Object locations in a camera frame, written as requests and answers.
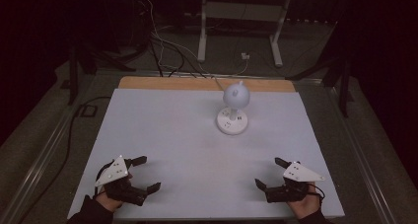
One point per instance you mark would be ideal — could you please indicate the black metal stand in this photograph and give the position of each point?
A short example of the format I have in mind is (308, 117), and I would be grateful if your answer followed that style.
(73, 72)
(343, 82)

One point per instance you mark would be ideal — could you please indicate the black power adapter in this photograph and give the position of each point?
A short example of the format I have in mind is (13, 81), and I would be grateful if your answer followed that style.
(88, 111)

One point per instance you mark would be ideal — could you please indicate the metal floor rail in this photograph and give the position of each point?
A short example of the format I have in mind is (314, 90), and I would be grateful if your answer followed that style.
(39, 171)
(364, 161)

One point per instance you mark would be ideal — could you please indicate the person's left hand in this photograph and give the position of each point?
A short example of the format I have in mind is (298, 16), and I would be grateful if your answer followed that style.
(108, 201)

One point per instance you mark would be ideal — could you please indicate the white desk lamp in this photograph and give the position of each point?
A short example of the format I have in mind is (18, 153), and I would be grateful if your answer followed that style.
(236, 97)

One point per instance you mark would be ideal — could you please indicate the person's right hand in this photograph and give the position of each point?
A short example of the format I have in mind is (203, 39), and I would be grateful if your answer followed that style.
(305, 207)

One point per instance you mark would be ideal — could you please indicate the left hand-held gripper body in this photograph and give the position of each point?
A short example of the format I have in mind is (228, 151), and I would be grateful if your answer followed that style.
(115, 171)

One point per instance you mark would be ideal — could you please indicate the white table mat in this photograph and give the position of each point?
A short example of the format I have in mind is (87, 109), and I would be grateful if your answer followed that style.
(184, 145)

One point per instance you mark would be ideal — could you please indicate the white plug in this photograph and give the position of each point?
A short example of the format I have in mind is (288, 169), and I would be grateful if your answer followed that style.
(245, 56)

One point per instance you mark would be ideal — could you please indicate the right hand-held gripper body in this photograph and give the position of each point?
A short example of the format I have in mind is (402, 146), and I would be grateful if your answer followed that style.
(300, 174)

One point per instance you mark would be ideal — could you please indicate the white metal stand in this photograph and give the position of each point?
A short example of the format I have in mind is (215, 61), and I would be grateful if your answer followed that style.
(243, 11)

